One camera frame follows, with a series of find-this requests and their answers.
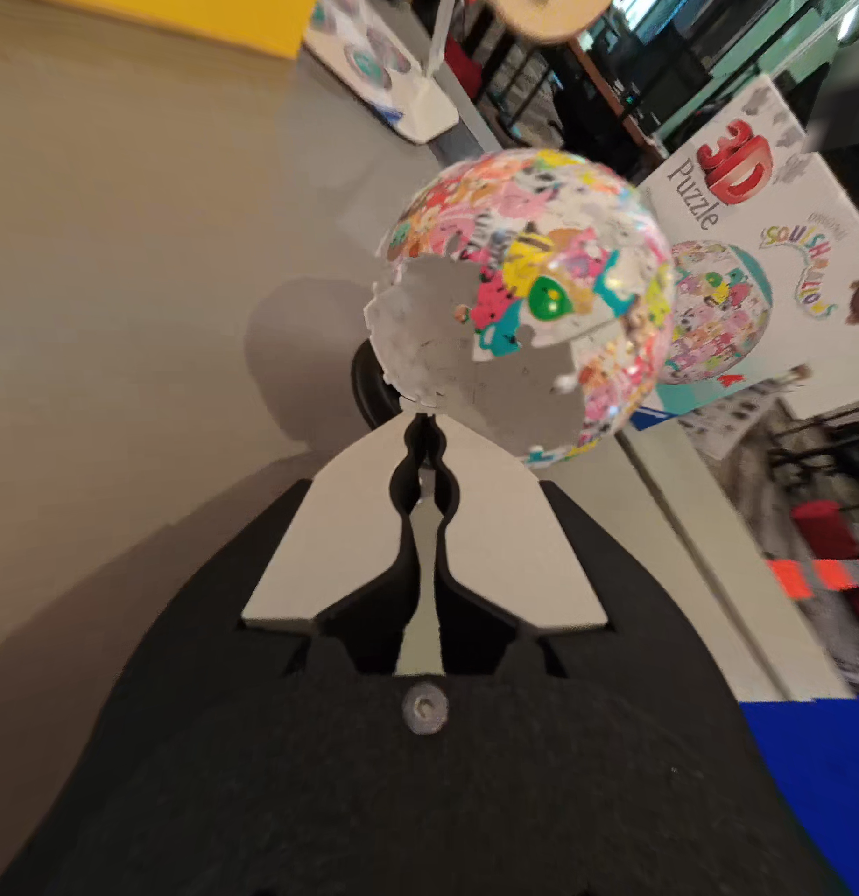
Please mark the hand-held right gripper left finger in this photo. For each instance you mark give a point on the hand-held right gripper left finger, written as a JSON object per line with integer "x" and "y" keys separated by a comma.
{"x": 331, "y": 553}

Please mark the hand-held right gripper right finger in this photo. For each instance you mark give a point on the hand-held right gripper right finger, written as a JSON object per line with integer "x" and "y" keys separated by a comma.
{"x": 513, "y": 553}

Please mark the white puzzle piece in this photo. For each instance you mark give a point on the white puzzle piece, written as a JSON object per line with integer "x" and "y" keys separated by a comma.
{"x": 421, "y": 404}

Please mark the colourful puzzle ball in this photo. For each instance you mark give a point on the colourful puzzle ball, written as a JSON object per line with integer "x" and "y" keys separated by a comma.
{"x": 520, "y": 301}

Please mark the yellow plastic bin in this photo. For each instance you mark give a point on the yellow plastic bin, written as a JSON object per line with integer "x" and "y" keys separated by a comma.
{"x": 191, "y": 21}

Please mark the black ball stand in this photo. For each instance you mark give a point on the black ball stand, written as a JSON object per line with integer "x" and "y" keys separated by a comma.
{"x": 370, "y": 392}

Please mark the printed puzzle box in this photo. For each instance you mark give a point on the printed puzzle box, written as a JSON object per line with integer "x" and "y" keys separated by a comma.
{"x": 751, "y": 280}

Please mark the orange traffic cone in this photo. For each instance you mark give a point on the orange traffic cone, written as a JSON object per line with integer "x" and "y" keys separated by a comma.
{"x": 821, "y": 577}

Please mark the white stand base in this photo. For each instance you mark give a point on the white stand base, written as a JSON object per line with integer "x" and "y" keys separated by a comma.
{"x": 426, "y": 105}

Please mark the white printed sheet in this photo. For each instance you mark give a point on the white printed sheet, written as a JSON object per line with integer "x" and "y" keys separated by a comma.
{"x": 359, "y": 56}

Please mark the round wooden table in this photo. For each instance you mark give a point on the round wooden table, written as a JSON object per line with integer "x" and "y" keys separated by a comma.
{"x": 548, "y": 17}

